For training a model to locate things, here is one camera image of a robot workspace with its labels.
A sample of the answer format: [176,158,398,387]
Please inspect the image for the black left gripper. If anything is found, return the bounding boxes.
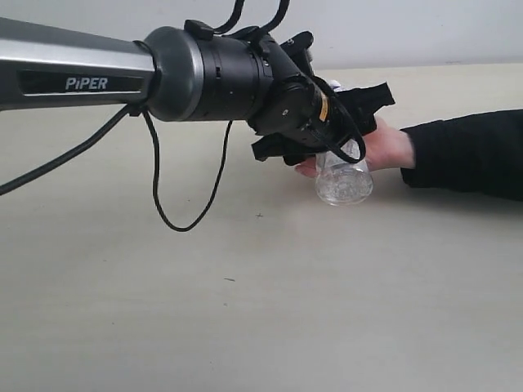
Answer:
[248,75,396,167]

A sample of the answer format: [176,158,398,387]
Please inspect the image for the clear bottle blue white label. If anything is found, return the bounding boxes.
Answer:
[314,79,375,207]

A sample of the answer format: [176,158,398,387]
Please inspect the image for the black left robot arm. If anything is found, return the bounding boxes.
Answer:
[1,18,394,165]

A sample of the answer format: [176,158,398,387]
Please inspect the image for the black sleeved right forearm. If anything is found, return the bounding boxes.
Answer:
[400,109,522,202]

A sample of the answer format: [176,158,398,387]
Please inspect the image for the person's right hand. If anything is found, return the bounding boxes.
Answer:
[364,118,422,176]

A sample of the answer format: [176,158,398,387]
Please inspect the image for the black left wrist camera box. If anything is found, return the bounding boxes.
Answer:
[280,31,314,77]

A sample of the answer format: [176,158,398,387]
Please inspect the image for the black ribbon cable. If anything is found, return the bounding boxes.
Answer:
[212,0,292,36]

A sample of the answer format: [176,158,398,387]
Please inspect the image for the thin black looping cable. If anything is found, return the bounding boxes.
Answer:
[142,109,234,233]

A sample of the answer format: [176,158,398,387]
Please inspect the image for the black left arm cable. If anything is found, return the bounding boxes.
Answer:
[0,105,130,196]

